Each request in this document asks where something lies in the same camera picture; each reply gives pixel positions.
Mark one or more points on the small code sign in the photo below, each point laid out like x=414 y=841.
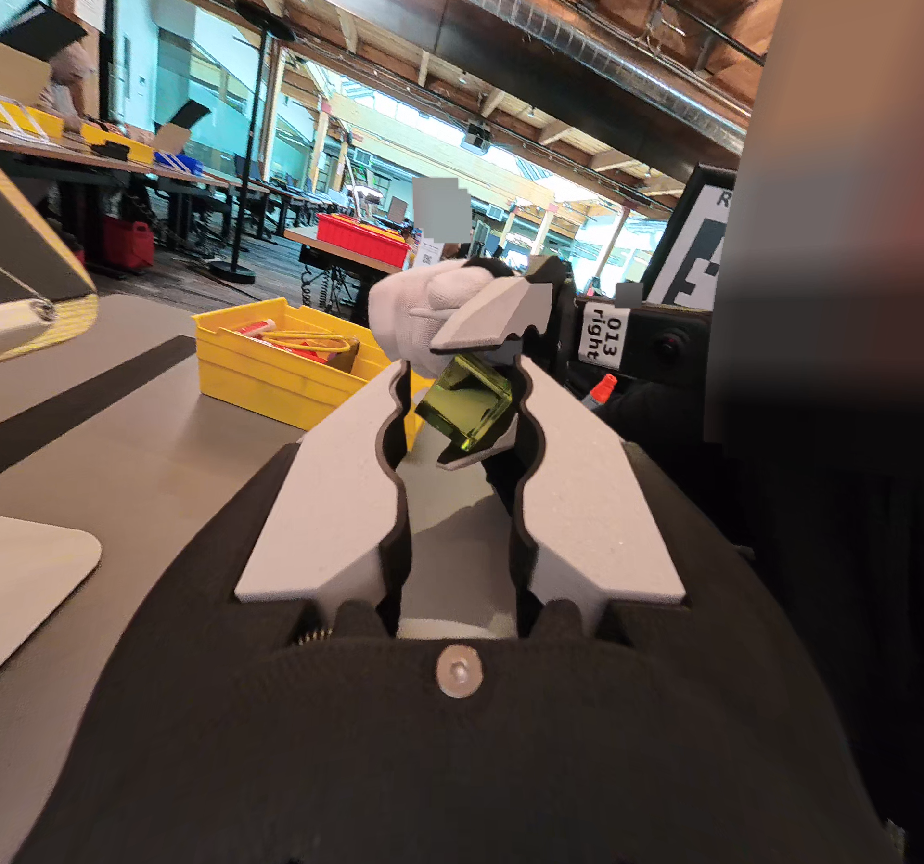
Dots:
x=429 y=255

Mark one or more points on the wooden table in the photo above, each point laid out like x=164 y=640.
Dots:
x=299 y=236

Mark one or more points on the long wooden workbench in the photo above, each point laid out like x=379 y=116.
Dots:
x=43 y=149

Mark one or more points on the orange traffic cone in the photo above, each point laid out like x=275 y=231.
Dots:
x=603 y=389

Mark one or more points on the small cardboard box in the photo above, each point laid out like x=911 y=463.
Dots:
x=345 y=358

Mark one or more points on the ceiling projector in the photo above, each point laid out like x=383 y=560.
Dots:
x=478 y=136

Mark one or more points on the red packet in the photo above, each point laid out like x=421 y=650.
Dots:
x=252 y=330

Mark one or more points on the spiral metal duct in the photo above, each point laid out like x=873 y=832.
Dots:
x=613 y=59

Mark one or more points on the red canister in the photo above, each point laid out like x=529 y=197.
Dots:
x=130 y=243

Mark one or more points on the small blue bin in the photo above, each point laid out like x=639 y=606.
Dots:
x=180 y=162

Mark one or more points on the red plastic bin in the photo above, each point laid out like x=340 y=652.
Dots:
x=361 y=247

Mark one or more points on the white board stand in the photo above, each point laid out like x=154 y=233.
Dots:
x=36 y=575

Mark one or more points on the dark board with cardboard back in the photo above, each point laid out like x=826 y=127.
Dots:
x=43 y=30
x=189 y=113

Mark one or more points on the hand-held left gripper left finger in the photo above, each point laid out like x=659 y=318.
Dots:
x=317 y=517

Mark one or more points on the yellow plastic bin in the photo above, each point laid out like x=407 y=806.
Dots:
x=289 y=395

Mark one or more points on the dark rectangular duct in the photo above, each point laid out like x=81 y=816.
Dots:
x=469 y=34

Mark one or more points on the translucent acrylic cube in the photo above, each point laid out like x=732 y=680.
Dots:
x=469 y=402

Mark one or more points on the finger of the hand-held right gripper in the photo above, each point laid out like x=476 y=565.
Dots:
x=491 y=312
x=491 y=445

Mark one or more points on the small yellow bin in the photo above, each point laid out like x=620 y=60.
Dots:
x=137 y=149
x=36 y=124

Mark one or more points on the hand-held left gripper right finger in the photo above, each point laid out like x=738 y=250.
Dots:
x=599 y=517

